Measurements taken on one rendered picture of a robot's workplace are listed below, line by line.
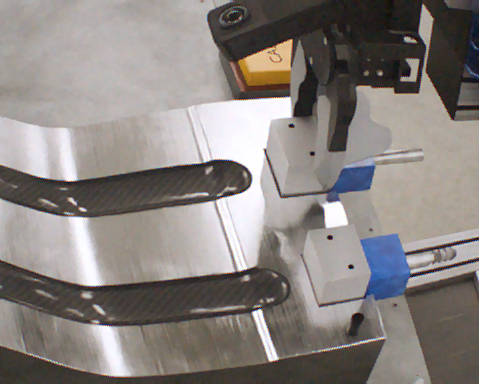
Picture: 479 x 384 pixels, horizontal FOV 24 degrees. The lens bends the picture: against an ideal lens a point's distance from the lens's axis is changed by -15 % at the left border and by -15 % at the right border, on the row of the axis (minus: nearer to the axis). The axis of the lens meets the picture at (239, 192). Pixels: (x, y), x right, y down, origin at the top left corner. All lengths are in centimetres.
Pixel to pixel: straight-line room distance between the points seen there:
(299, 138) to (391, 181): 134
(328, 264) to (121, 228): 16
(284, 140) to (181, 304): 15
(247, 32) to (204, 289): 19
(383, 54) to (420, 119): 158
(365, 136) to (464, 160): 148
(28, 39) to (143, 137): 30
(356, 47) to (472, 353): 98
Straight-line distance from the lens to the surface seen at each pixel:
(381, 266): 90
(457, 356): 176
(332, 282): 87
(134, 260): 91
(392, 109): 244
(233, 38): 85
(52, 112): 114
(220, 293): 90
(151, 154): 98
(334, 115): 88
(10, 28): 127
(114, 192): 96
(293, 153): 94
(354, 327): 87
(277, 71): 115
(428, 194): 229
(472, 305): 184
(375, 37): 86
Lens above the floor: 157
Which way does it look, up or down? 45 degrees down
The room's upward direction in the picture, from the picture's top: 9 degrees clockwise
